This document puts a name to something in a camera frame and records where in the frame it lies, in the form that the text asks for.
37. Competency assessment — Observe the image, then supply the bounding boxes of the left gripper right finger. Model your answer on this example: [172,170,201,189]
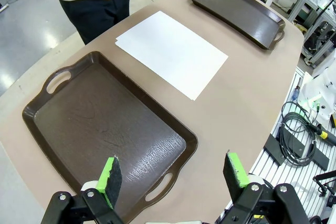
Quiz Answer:
[222,151,310,224]

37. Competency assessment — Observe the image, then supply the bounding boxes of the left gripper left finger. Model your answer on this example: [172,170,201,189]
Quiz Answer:
[44,155,124,224]

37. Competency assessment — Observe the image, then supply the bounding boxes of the white A4 paper stack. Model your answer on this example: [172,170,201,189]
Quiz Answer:
[114,10,229,102]

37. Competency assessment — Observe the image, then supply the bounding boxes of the black jointed stand arm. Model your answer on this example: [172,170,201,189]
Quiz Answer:
[312,170,336,198]

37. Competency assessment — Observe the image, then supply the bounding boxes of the aluminium profile cart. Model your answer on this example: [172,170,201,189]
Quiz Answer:
[287,0,336,69]

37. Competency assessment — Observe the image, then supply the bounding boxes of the blue red screwdriver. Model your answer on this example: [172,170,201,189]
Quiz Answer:
[292,82,302,102]

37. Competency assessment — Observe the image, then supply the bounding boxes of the black trousers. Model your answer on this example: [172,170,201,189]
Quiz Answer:
[58,0,131,46]

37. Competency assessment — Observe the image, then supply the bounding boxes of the white slotted base plate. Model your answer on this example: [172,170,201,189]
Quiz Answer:
[248,65,336,224]

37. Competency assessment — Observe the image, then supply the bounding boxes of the black metal bracket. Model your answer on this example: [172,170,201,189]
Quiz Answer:
[293,140,330,171]
[263,133,285,167]

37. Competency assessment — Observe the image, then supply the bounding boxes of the brown plastic handled tray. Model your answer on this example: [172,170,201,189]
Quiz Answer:
[188,0,286,51]
[22,50,199,224]

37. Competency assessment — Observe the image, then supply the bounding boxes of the black coiled cable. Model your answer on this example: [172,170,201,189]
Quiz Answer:
[277,100,319,167]

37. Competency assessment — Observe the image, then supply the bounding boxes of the yellow black cable connector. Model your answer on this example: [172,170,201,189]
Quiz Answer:
[314,123,336,146]

